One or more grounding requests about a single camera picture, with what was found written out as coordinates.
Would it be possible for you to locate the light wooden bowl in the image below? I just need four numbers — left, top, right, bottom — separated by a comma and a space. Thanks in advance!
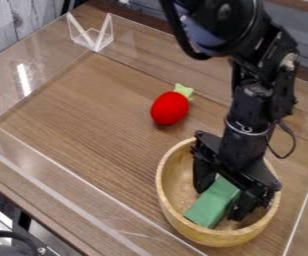
156, 138, 281, 247

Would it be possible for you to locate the clear acrylic wall panel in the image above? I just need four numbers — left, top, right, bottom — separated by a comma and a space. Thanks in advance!
0, 128, 206, 256

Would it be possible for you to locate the clear acrylic corner bracket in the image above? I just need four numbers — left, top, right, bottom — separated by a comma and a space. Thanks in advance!
66, 13, 114, 52

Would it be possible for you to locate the black metal table frame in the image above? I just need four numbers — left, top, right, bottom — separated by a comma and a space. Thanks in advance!
13, 211, 63, 256

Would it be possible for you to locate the black cable at corner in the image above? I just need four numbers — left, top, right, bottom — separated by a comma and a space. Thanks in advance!
0, 229, 41, 256

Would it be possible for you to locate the red plush strawberry toy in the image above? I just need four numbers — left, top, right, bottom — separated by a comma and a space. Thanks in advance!
150, 83, 194, 125

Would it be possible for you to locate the green rectangular block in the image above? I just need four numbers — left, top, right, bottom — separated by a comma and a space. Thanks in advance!
184, 176, 240, 229

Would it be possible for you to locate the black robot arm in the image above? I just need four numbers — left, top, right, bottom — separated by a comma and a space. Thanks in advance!
160, 0, 300, 221

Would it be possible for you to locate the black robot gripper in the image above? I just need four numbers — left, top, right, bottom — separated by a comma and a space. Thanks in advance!
192, 114, 282, 221

